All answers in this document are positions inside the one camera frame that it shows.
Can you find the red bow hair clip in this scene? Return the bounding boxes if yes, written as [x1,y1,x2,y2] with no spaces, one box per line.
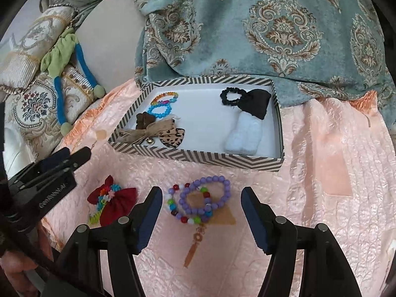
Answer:
[87,175,138,227]

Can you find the multicolour bead bracelet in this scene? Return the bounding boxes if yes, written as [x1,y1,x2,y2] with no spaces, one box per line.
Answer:
[164,183,214,225]

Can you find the purple bead bracelet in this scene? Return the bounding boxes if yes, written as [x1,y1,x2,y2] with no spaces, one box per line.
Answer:
[178,175,232,217]

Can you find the striped jewelry box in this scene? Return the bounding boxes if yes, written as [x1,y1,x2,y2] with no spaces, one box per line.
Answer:
[108,75,285,172]

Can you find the left hand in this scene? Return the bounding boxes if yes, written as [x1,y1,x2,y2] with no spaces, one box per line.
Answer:
[1,224,54,296]

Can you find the floral embroidered cushion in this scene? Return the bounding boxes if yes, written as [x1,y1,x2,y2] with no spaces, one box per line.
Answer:
[5,65,95,160]

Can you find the brown scrunchie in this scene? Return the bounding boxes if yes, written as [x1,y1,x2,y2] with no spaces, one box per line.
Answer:
[136,112,156,129]

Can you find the green and blue plush toy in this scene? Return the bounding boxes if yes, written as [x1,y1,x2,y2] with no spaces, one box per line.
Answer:
[40,26,105,136]

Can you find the leopard print bow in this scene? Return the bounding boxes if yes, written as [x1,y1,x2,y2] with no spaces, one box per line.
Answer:
[158,127,185,149]

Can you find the cream embroidered bolster pillow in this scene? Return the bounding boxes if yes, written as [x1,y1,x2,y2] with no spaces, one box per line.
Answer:
[1,6,74,94]

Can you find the beige pillow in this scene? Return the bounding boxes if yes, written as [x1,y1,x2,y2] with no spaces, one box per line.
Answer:
[76,0,144,93]

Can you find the black scrunchie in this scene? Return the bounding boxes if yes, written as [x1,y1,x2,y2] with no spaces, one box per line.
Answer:
[220,87,246,107]

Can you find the black fabric bow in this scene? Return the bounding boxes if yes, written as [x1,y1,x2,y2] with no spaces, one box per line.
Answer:
[237,89,271,120]

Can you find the teal damask blanket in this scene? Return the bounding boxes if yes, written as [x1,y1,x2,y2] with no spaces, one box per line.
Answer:
[50,0,395,127]

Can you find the blue bead bracelet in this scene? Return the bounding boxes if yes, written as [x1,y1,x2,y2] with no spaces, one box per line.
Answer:
[146,103,173,120]

